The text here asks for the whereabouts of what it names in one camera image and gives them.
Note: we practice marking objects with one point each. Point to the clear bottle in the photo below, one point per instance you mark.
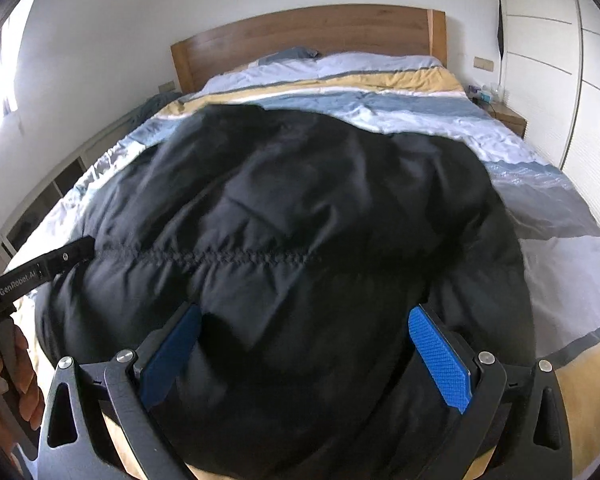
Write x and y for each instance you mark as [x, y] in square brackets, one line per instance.
[492, 92]

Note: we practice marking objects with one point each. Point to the white wardrobe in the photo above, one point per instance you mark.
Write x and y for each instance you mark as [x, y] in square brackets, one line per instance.
[545, 60]

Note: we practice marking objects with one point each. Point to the beige wall switch plate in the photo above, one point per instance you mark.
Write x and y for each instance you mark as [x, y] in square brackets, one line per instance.
[483, 64]

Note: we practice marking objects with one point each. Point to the beige wall socket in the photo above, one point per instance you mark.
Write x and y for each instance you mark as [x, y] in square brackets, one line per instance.
[166, 87]

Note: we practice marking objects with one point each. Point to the wooden nightstand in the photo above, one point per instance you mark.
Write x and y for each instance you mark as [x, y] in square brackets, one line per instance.
[510, 117]

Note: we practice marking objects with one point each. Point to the wooden headboard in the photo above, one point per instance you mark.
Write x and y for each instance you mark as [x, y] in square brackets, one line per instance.
[305, 30]

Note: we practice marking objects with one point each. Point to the striped blue and yellow duvet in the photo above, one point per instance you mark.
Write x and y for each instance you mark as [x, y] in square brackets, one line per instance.
[555, 260]

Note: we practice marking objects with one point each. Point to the person's left hand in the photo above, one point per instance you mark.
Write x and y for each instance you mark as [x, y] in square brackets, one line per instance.
[27, 380]

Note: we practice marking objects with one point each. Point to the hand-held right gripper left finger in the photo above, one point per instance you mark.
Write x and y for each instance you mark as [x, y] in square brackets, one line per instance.
[172, 355]

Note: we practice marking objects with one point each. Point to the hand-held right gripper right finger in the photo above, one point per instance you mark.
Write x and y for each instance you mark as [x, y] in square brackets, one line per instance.
[440, 360]

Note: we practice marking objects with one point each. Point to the blue-grey pillow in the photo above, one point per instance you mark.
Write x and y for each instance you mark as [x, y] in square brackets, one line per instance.
[290, 54]

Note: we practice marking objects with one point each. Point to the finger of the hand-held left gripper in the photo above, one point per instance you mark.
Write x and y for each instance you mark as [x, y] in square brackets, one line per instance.
[72, 255]

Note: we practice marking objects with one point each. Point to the black padded jacket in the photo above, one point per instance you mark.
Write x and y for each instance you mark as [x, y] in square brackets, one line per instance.
[280, 200]

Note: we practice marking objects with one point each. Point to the teal cloth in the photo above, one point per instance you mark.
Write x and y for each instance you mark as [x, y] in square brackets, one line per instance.
[152, 104]

